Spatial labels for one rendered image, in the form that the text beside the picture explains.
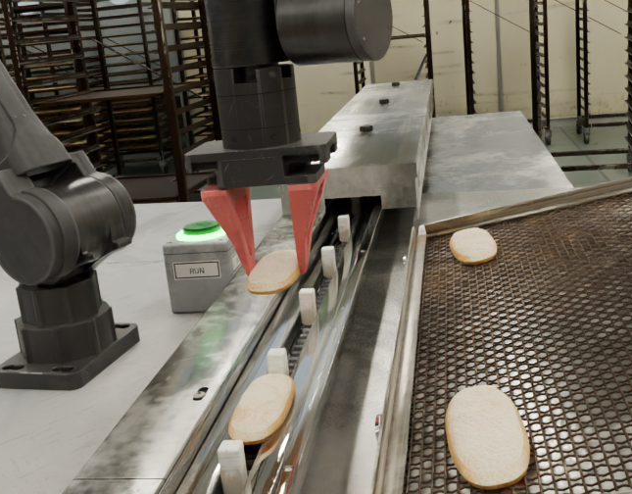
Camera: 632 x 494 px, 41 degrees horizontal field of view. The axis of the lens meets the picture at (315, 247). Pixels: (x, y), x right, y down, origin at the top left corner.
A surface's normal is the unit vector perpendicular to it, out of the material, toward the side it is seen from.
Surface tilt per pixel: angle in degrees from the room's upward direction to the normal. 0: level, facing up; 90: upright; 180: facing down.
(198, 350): 0
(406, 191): 90
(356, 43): 122
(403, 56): 90
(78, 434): 0
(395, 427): 10
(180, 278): 90
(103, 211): 74
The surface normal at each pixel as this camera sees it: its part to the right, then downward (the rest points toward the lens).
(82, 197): 0.53, -0.66
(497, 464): -0.30, -0.82
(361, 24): 0.87, 0.04
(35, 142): 0.69, -0.47
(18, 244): -0.48, 0.27
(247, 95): -0.11, 0.27
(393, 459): -0.27, -0.94
